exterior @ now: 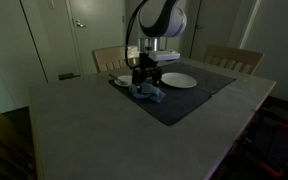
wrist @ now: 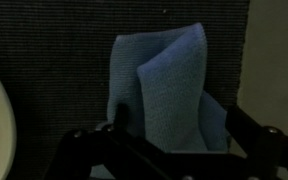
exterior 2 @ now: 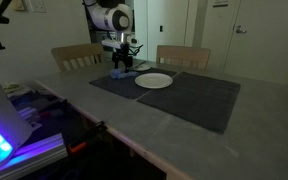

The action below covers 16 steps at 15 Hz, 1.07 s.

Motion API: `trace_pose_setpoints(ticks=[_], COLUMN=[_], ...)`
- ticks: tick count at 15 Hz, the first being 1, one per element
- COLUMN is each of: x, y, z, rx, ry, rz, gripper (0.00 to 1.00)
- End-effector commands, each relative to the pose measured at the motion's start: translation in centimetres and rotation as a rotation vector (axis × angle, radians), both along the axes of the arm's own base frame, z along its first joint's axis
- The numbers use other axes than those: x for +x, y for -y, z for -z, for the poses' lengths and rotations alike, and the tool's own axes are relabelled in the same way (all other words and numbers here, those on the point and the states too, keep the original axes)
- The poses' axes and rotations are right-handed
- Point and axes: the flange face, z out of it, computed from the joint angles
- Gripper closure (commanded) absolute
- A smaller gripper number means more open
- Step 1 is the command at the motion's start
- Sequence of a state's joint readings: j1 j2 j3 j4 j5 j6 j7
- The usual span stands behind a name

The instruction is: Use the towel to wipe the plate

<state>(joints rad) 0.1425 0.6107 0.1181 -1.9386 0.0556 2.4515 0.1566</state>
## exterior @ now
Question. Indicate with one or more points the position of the large white round plate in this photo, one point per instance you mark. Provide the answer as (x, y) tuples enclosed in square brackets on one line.
[(179, 80)]

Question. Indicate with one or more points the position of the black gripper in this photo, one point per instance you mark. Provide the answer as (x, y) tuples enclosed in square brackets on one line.
[(145, 66)]

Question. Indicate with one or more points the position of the wooden slat-back chair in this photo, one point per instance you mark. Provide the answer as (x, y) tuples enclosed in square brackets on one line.
[(230, 55), (107, 56), (4, 146)]

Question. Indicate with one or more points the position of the metal spoon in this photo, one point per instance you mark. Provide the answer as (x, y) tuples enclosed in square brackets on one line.
[(117, 79)]

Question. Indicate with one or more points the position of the white door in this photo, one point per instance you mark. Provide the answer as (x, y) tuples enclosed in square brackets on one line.
[(97, 36)]

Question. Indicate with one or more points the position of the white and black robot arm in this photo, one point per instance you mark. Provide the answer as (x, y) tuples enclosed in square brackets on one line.
[(174, 20)]

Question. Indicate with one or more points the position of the small white round plate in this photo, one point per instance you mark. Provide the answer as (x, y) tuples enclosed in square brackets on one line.
[(124, 80)]

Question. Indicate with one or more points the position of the grey closed door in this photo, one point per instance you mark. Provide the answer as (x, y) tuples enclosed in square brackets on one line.
[(217, 23)]

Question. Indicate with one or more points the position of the blue cloth towel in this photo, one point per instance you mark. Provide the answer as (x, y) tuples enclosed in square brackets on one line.
[(149, 93)]

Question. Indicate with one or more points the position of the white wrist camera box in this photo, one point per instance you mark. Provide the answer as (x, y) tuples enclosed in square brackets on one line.
[(164, 55)]

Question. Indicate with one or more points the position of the large dark grey placemat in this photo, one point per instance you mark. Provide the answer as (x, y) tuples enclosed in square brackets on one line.
[(177, 106)]

